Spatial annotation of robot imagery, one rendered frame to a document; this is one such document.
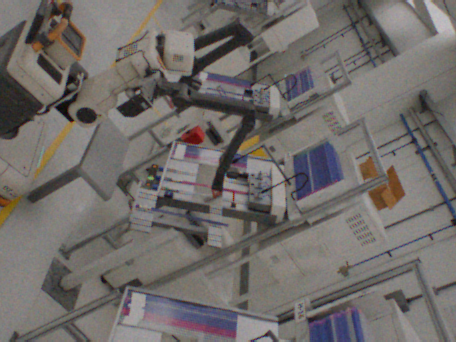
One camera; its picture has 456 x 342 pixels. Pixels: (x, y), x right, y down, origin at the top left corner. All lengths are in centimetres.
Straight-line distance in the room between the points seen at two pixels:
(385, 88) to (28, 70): 445
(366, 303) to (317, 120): 232
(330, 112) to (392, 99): 202
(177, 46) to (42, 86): 66
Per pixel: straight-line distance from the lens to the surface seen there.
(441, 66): 635
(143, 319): 239
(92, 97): 283
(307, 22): 752
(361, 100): 629
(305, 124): 444
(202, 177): 470
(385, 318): 248
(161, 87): 259
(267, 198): 317
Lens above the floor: 209
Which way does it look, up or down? 18 degrees down
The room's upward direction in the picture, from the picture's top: 63 degrees clockwise
